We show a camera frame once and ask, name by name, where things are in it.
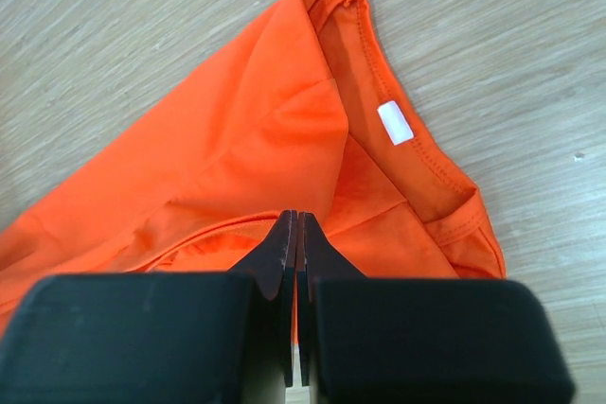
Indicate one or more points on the orange t shirt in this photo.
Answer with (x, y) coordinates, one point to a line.
(300, 112)

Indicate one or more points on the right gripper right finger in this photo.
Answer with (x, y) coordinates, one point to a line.
(387, 340)

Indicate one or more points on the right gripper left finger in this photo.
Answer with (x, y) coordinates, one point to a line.
(158, 337)

